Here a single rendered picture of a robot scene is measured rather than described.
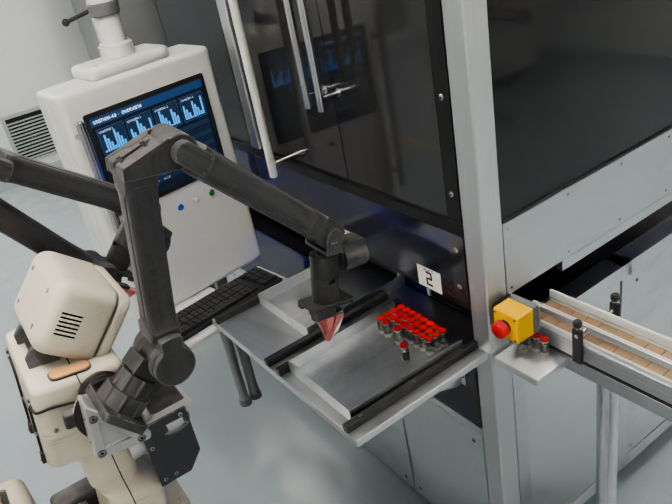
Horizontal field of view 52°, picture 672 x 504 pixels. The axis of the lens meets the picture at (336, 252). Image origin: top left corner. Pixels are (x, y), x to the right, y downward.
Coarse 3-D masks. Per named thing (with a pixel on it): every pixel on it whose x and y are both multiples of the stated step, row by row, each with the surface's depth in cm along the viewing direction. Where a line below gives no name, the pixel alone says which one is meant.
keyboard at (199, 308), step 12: (240, 276) 230; (252, 276) 229; (264, 276) 227; (276, 276) 226; (228, 288) 225; (240, 288) 223; (252, 288) 222; (264, 288) 223; (204, 300) 220; (216, 300) 219; (228, 300) 218; (240, 300) 218; (180, 312) 217; (192, 312) 215; (204, 312) 214; (216, 312) 213; (180, 324) 210; (192, 324) 209; (204, 324) 210
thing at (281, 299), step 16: (304, 272) 209; (352, 272) 209; (368, 272) 207; (272, 288) 203; (288, 288) 207; (304, 288) 206; (352, 288) 201; (368, 288) 200; (384, 288) 194; (272, 304) 195; (288, 304) 200; (352, 304) 189; (288, 320) 190; (304, 320) 191
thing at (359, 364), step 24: (384, 312) 185; (336, 336) 177; (360, 336) 180; (384, 336) 178; (288, 360) 171; (312, 360) 174; (336, 360) 173; (360, 360) 171; (384, 360) 169; (432, 360) 162; (312, 384) 163; (336, 384) 165; (360, 384) 163; (384, 384) 162; (336, 408) 157; (360, 408) 153
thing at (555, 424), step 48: (576, 288) 182; (624, 288) 191; (528, 384) 178; (576, 384) 192; (384, 432) 234; (432, 432) 206; (480, 432) 183; (528, 432) 185; (576, 432) 201; (624, 432) 219; (432, 480) 219; (480, 480) 194; (528, 480) 192; (576, 480) 210
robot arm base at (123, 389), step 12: (120, 372) 121; (108, 384) 121; (120, 384) 120; (132, 384) 120; (144, 384) 121; (96, 396) 121; (108, 396) 119; (120, 396) 119; (132, 396) 120; (144, 396) 122; (96, 408) 119; (108, 408) 118; (120, 408) 119; (132, 408) 120; (144, 408) 124; (108, 420) 116; (120, 420) 118; (132, 420) 120
